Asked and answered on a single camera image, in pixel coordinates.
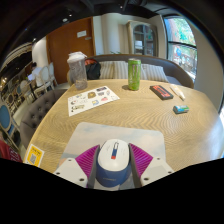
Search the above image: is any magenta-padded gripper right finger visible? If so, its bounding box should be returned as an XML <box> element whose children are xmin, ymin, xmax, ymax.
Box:
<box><xmin>127</xmin><ymin>142</ymin><xmax>175</xmax><ymax>189</ymax></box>

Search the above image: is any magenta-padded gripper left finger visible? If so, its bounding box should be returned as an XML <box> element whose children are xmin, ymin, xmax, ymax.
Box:
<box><xmin>53</xmin><ymin>144</ymin><xmax>101</xmax><ymax>190</ymax></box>

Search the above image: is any blue-backed chair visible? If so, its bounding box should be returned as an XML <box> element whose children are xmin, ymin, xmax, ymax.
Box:
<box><xmin>0</xmin><ymin>100</ymin><xmax>18</xmax><ymax>145</ymax></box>

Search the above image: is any white dining chairs group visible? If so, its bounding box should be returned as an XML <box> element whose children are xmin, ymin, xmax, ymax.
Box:
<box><xmin>14</xmin><ymin>61</ymin><xmax>59</xmax><ymax>101</ymax></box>

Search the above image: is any pale blue mouse pad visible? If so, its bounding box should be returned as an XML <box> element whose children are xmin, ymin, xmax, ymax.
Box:
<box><xmin>58</xmin><ymin>121</ymin><xmax>167</xmax><ymax>168</ymax></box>

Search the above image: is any white and blue computer mouse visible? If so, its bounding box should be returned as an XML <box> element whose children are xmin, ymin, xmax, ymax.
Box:
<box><xmin>95</xmin><ymin>138</ymin><xmax>133</xmax><ymax>188</ymax></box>

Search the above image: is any brown wooden door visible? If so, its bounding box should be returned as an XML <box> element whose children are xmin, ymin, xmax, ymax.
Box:
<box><xmin>45</xmin><ymin>16</ymin><xmax>97</xmax><ymax>85</ymax></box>

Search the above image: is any large window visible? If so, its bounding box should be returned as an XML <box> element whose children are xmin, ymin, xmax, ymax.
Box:
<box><xmin>163</xmin><ymin>16</ymin><xmax>198</xmax><ymax>81</ymax></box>

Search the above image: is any white sticker sheet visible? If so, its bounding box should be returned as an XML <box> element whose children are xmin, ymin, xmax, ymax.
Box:
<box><xmin>67</xmin><ymin>85</ymin><xmax>121</xmax><ymax>118</ymax></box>

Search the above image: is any small teal box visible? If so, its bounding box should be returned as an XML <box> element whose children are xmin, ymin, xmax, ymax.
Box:
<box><xmin>172</xmin><ymin>104</ymin><xmax>190</xmax><ymax>115</ymax></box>

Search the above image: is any person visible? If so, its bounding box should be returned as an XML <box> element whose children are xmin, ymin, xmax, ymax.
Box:
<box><xmin>27</xmin><ymin>61</ymin><xmax>43</xmax><ymax>83</ymax></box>

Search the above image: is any glass-door cabinet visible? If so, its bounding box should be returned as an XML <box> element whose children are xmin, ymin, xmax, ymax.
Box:
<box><xmin>125</xmin><ymin>19</ymin><xmax>158</xmax><ymax>58</ymax></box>

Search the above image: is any black and red flat box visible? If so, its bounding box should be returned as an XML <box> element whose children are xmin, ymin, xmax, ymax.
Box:
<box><xmin>149</xmin><ymin>84</ymin><xmax>175</xmax><ymax>101</ymax></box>

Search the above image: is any grey curved sofa bench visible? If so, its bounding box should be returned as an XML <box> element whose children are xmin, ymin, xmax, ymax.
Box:
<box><xmin>68</xmin><ymin>53</ymin><xmax>195</xmax><ymax>90</ymax></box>

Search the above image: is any green drink can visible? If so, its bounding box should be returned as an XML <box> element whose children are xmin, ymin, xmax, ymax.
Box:
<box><xmin>127</xmin><ymin>58</ymin><xmax>143</xmax><ymax>92</ymax></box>

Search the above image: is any black and orange backpack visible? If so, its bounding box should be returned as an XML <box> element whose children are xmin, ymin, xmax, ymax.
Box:
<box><xmin>84</xmin><ymin>58</ymin><xmax>102</xmax><ymax>81</ymax></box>

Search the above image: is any white wrapped packet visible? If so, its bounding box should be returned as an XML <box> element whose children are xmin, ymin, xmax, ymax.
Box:
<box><xmin>169</xmin><ymin>83</ymin><xmax>187</xmax><ymax>101</ymax></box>

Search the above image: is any striped cushion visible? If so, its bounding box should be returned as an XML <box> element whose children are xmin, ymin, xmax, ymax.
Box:
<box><xmin>99</xmin><ymin>60</ymin><xmax>117</xmax><ymax>80</ymax></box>
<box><xmin>142</xmin><ymin>63</ymin><xmax>170</xmax><ymax>83</ymax></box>
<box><xmin>113</xmin><ymin>60</ymin><xmax>148</xmax><ymax>81</ymax></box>

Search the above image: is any yellow code sticker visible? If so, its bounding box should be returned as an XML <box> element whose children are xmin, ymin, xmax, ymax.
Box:
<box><xmin>23</xmin><ymin>143</ymin><xmax>45</xmax><ymax>168</ymax></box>

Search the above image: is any clear plastic shaker bottle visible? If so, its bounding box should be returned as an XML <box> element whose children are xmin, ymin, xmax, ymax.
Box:
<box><xmin>66</xmin><ymin>51</ymin><xmax>89</xmax><ymax>91</ymax></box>

